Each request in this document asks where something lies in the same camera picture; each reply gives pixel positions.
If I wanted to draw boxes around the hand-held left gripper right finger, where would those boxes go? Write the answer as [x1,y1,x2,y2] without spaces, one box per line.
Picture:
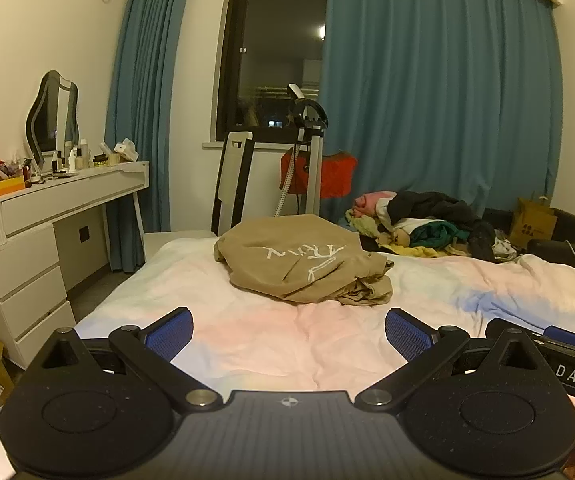
[355,307,551,413]

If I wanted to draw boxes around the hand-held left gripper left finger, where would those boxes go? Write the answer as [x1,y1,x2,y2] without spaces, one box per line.
[27,307,224,413]

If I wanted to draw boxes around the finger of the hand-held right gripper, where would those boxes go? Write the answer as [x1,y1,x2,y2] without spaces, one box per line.
[485,317,548,347]
[542,325,575,352]

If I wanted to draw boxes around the tan printed garment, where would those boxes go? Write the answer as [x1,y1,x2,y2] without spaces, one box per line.
[213,213,394,307]

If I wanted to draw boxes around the pile of mixed clothes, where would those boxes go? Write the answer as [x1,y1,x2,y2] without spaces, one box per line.
[345,190,524,264]

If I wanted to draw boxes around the black sofa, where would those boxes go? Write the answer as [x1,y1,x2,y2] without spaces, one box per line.
[482,207,575,267]

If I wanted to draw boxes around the yellow paper bag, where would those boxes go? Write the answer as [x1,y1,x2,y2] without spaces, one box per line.
[509,195,559,249]

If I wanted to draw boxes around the white vanity desk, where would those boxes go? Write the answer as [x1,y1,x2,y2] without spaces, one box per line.
[0,160,151,369]

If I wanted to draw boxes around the black and white chair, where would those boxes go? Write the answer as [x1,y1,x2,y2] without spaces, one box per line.
[142,131,256,262]

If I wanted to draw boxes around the red bag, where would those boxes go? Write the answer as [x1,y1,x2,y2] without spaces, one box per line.
[280,150,359,199]

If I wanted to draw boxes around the tissue box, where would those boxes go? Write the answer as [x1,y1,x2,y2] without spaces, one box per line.
[99,137,141,166]

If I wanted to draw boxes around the standing garment steamer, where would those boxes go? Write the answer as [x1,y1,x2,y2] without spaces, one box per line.
[272,83,330,219]

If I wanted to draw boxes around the group of cosmetic bottles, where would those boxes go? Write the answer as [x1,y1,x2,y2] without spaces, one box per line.
[48,138,94,174]

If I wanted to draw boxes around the narrow blue curtain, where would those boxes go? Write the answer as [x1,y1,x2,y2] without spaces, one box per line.
[104,0,194,274]

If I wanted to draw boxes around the wavy black framed mirror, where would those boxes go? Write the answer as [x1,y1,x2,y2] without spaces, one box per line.
[25,70,80,171]

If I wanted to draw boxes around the wide blue curtain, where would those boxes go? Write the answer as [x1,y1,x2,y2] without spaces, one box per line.
[317,0,567,222]

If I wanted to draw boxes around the dark framed window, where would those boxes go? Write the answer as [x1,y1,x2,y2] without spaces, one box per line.
[214,0,331,144]

